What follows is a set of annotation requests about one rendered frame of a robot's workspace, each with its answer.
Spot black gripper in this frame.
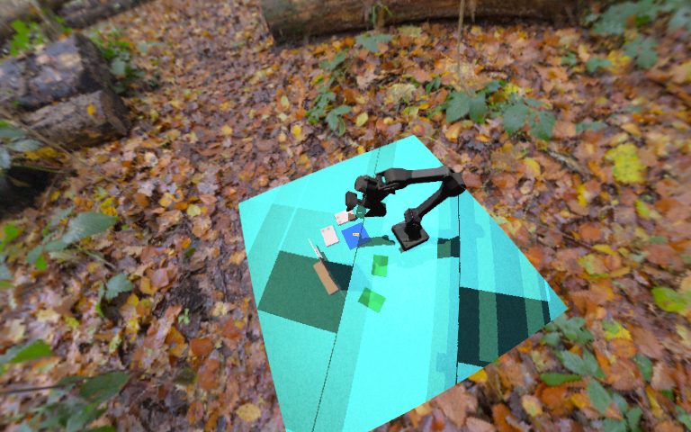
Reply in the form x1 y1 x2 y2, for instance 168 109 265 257
345 191 387 217

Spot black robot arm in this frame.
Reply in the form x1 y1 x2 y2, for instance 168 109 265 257
354 166 467 237

